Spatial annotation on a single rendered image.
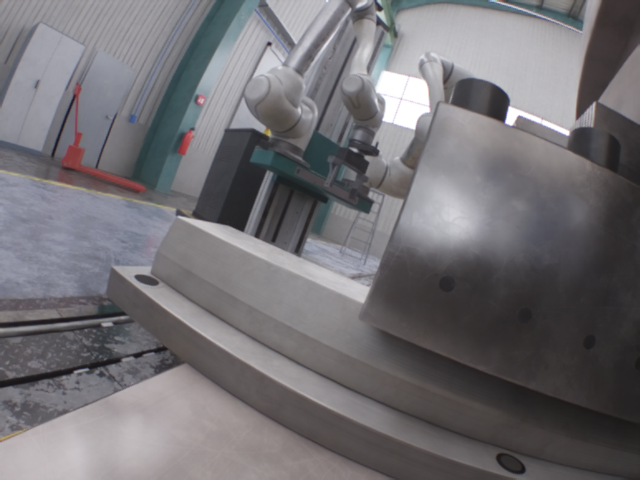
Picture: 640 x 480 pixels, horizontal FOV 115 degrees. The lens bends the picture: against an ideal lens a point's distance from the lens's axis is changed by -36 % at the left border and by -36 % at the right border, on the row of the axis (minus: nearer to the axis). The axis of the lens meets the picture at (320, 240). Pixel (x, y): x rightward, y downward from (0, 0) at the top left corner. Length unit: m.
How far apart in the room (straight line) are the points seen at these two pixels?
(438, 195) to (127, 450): 0.33
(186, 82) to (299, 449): 7.40
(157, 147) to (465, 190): 7.18
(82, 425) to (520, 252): 0.39
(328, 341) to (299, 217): 1.28
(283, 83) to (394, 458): 1.06
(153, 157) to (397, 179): 6.25
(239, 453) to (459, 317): 0.23
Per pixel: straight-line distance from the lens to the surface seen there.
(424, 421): 0.40
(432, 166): 0.28
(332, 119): 1.70
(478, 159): 0.29
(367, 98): 1.03
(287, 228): 1.61
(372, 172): 1.58
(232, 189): 1.54
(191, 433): 0.32
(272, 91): 1.09
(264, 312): 0.40
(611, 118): 0.53
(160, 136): 7.37
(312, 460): 0.34
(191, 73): 7.58
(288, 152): 1.24
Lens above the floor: 0.53
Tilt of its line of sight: 3 degrees down
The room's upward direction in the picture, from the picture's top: 21 degrees clockwise
